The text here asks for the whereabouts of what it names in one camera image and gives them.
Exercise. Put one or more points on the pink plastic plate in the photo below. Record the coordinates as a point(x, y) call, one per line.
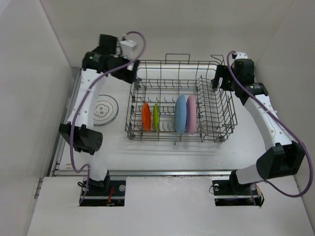
point(191, 114)

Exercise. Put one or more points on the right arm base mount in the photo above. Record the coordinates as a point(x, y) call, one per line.
point(227, 196)

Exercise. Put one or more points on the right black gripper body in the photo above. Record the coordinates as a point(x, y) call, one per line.
point(229, 83)

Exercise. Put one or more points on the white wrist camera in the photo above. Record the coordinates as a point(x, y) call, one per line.
point(239, 55)
point(128, 48)

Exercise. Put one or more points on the lime green plastic plate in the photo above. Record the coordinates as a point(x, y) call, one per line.
point(156, 117)

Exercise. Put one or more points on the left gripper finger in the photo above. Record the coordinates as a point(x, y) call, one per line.
point(125, 75)
point(132, 68)

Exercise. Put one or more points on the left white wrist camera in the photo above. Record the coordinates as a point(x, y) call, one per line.
point(128, 48)

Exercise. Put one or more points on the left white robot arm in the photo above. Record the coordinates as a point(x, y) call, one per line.
point(78, 131)

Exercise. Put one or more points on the white plate blue line motif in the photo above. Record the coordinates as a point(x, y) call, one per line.
point(106, 110)

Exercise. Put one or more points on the orange plastic plate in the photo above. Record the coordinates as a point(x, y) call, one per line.
point(146, 117)

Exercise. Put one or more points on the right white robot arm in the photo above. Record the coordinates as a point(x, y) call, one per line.
point(284, 152)

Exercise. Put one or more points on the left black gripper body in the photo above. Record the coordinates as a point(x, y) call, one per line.
point(119, 61)

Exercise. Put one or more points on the light blue plastic plate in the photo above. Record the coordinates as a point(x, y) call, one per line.
point(180, 114)

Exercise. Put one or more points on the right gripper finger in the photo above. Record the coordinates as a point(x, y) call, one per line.
point(221, 72)
point(215, 83)

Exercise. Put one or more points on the grey wire dish rack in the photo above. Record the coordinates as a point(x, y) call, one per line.
point(162, 82)

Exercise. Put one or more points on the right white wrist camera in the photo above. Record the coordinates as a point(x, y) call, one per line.
point(239, 55)

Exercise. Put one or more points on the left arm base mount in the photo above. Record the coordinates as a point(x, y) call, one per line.
point(114, 196)

